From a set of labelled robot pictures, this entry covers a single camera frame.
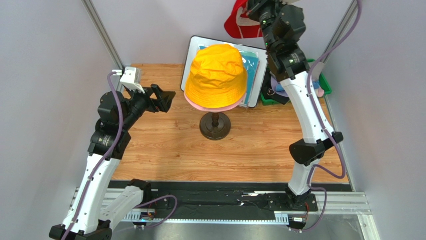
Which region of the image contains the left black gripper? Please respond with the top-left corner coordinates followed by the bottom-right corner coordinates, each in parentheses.
top-left (120, 83), bottom-right (175, 131)

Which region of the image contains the red hat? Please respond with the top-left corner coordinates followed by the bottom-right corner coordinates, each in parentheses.
top-left (224, 0), bottom-right (263, 39)

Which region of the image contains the pink bucket hat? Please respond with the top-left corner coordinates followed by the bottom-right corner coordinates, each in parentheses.
top-left (184, 89), bottom-right (247, 113)

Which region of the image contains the yellow bucket hat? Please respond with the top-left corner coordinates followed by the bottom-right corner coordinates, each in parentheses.
top-left (184, 44), bottom-right (249, 110)

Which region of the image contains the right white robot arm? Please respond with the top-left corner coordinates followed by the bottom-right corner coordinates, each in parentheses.
top-left (247, 0), bottom-right (344, 209)

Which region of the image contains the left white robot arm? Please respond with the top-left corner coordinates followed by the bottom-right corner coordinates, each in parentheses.
top-left (49, 84), bottom-right (176, 240)

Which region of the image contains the dark round stand base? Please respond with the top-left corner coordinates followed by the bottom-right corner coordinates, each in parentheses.
top-left (199, 112), bottom-right (232, 141)

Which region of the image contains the white tablet board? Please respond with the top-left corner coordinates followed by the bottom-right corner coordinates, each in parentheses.
top-left (180, 35), bottom-right (268, 108)

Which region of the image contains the lavender hat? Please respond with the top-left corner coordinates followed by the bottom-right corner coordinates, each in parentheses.
top-left (270, 75), bottom-right (289, 98)

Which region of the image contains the green plastic bin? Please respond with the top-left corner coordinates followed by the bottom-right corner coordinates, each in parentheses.
top-left (259, 67), bottom-right (332, 105)

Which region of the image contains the pink beige hat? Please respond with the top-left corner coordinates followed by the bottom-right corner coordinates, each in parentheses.
top-left (315, 87), bottom-right (325, 98)

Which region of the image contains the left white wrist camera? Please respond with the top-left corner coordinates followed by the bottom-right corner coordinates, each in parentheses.
top-left (113, 66), bottom-right (145, 94)

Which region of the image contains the aluminium frame rail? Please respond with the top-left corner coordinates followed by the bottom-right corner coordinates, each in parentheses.
top-left (59, 187), bottom-right (382, 240)

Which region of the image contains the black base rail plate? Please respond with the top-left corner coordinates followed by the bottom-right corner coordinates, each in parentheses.
top-left (106, 179), bottom-right (353, 221)

